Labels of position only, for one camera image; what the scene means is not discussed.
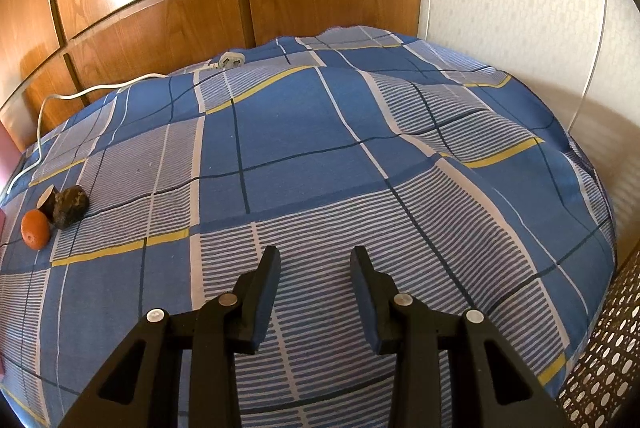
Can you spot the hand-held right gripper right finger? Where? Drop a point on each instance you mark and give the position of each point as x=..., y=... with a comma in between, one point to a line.
x=362, y=293

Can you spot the white box with pink rim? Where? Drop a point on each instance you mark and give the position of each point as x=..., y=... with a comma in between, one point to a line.
x=2, y=228

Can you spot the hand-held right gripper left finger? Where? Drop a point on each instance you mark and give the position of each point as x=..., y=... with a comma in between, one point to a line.
x=267, y=288

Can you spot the dark rough lumpy fruit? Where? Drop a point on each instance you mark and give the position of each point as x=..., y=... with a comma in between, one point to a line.
x=71, y=208

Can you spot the orange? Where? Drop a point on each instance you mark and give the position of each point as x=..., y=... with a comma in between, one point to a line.
x=35, y=230

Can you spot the white power plug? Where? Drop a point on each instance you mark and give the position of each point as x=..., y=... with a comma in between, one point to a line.
x=227, y=59

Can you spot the perforated woven basket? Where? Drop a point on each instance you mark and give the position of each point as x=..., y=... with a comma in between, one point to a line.
x=605, y=358

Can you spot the blue plaid tablecloth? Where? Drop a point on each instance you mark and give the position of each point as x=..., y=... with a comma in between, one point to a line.
x=325, y=147

